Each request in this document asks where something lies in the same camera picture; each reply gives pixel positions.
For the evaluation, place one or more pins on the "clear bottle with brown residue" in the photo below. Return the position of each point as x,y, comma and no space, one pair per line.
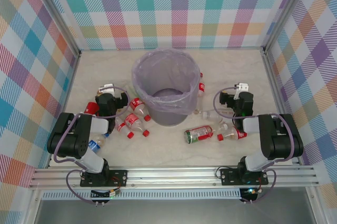
121,114

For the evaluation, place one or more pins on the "red-label red-cap plastic bottle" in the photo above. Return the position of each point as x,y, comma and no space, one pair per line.
201,87
137,104
130,120
122,127
231,134

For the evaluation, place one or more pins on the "red plastic bottle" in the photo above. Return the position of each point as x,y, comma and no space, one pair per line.
91,108

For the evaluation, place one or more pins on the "clear bottle with white cap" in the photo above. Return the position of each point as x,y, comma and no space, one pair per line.
210,115

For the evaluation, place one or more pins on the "red-label bottle with green base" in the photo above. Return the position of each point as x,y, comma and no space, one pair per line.
198,133

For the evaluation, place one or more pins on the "blue-label bottle with blue cap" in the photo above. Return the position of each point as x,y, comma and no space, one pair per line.
94,145

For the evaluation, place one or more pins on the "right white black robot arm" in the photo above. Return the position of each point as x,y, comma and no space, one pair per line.
284,142

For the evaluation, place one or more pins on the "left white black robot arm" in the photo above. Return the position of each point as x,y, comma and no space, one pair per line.
65,139

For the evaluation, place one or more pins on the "grey round bin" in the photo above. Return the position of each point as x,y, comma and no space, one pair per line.
168,118

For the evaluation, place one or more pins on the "right small controller board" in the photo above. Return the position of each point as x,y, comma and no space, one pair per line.
250,191

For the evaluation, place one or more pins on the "small controller board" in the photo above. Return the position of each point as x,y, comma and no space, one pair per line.
250,191
113,193

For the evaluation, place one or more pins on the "left small controller board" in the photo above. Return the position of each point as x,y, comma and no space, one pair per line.
113,193

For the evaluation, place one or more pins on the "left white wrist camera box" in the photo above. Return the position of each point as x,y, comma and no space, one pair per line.
108,88

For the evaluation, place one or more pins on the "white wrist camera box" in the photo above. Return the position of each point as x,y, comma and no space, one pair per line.
108,88
242,86

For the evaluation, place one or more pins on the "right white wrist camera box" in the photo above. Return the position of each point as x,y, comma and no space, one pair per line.
242,86

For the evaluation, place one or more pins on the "right aluminium side rail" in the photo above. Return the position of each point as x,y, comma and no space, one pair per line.
275,87

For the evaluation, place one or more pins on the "aluminium side rail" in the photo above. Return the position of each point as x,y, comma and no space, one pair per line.
275,87
69,89

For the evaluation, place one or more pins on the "left aluminium side rail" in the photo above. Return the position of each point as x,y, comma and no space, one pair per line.
69,89

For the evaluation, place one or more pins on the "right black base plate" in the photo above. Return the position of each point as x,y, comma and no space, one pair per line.
229,176

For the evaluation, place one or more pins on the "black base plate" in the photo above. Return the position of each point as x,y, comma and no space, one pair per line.
229,176
118,176

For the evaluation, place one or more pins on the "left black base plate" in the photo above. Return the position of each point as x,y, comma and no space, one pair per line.
118,176

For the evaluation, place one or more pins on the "long aluminium mounting rail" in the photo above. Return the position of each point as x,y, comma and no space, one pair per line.
171,176

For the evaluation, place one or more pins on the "right aluminium frame post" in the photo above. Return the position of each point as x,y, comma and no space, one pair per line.
285,10

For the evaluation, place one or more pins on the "aluminium frame post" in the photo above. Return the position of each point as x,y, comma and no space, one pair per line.
55,10
285,10

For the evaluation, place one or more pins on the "left aluminium frame post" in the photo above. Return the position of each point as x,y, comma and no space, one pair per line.
55,10

